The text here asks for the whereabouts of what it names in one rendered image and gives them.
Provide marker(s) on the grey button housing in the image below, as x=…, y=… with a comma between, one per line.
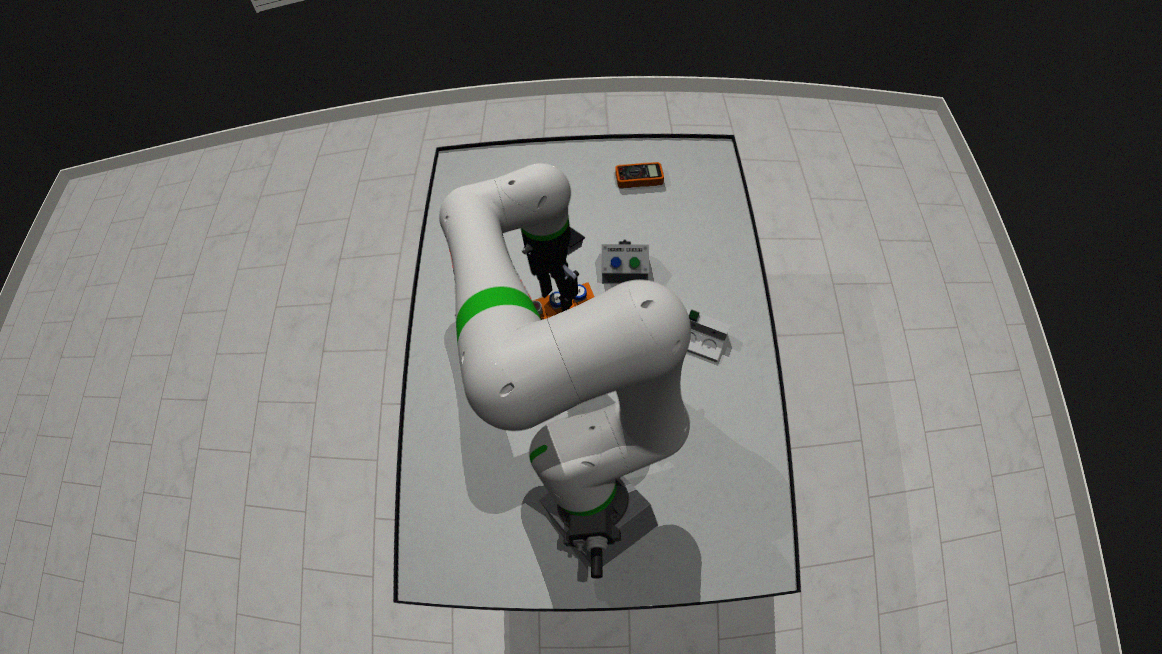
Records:
x=619, y=262

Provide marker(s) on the orange digital multimeter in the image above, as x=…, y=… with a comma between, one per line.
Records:
x=638, y=175

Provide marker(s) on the orange tube rack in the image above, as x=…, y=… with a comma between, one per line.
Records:
x=547, y=309

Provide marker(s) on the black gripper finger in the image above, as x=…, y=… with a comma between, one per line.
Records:
x=568, y=289
x=543, y=276

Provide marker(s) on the black table edge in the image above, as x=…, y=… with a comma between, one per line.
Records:
x=397, y=497

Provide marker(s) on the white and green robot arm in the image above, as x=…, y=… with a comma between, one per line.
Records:
x=516, y=371

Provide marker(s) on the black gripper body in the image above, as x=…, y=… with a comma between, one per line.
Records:
x=557, y=261

